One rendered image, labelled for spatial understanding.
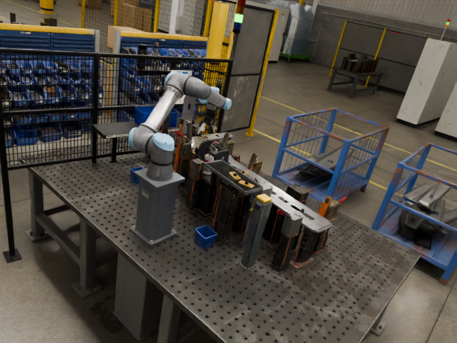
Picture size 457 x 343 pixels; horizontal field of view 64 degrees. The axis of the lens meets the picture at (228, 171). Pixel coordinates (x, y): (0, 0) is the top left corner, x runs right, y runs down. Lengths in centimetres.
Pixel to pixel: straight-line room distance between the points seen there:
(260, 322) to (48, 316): 148
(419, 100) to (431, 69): 73
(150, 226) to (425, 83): 851
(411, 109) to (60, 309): 880
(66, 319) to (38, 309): 20
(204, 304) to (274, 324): 35
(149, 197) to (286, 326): 97
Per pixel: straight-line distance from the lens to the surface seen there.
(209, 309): 190
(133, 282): 241
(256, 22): 561
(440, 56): 984
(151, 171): 204
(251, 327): 188
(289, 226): 205
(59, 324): 277
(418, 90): 994
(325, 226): 218
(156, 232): 218
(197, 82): 217
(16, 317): 286
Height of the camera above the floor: 207
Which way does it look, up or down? 25 degrees down
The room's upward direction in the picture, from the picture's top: 11 degrees clockwise
